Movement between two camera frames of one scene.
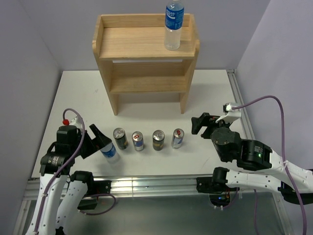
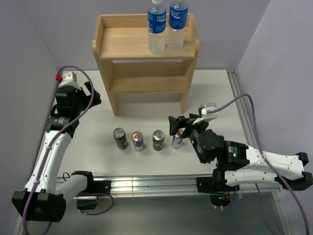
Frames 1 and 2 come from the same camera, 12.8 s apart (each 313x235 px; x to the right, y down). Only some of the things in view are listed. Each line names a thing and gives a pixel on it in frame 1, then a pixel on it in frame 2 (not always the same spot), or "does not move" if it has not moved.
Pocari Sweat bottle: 110,152 to 157,24
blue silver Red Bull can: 138,139 does not move
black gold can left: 119,135 does not move
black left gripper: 100,141 to 80,92
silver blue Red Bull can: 177,138 does not move
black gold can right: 158,136 does not move
